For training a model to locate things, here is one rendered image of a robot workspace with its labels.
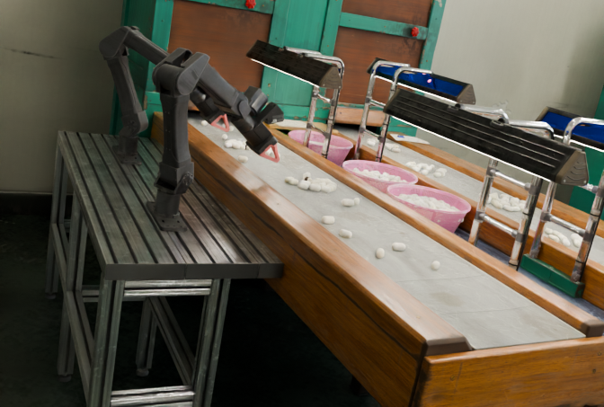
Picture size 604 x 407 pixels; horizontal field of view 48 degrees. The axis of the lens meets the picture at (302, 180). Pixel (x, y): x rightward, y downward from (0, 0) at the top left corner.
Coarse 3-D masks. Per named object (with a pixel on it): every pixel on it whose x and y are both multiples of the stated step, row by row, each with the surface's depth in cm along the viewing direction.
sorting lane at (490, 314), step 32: (256, 160) 231; (288, 160) 239; (288, 192) 200; (320, 192) 206; (352, 192) 213; (320, 224) 177; (352, 224) 182; (384, 224) 187; (384, 256) 162; (416, 256) 166; (448, 256) 170; (416, 288) 146; (448, 288) 149; (480, 288) 153; (448, 320) 133; (480, 320) 136; (512, 320) 139; (544, 320) 142
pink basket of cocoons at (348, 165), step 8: (352, 160) 244; (360, 160) 247; (344, 168) 232; (352, 168) 244; (360, 168) 247; (392, 168) 247; (400, 168) 245; (360, 176) 225; (400, 176) 245; (408, 176) 242; (416, 176) 237; (384, 184) 224; (392, 184) 224; (384, 192) 226
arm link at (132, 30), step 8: (112, 32) 219; (120, 32) 219; (128, 32) 219; (136, 32) 221; (104, 40) 220; (112, 40) 220; (120, 40) 219; (128, 40) 220; (136, 40) 220; (144, 40) 220; (104, 48) 221; (112, 48) 220; (128, 48) 228; (136, 48) 221; (144, 48) 221; (152, 48) 220; (160, 48) 222; (104, 56) 222; (112, 56) 221; (144, 56) 221; (152, 56) 221; (160, 56) 220
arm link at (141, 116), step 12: (120, 48) 223; (108, 60) 223; (120, 60) 223; (120, 72) 224; (120, 84) 225; (132, 84) 227; (120, 96) 226; (132, 96) 226; (132, 108) 225; (144, 120) 229
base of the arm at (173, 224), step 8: (160, 192) 177; (168, 192) 177; (160, 200) 177; (168, 200) 177; (176, 200) 178; (152, 208) 183; (160, 208) 178; (168, 208) 177; (176, 208) 179; (152, 216) 180; (160, 216) 178; (168, 216) 178; (176, 216) 179; (160, 224) 173; (168, 224) 174; (176, 224) 175; (184, 224) 176
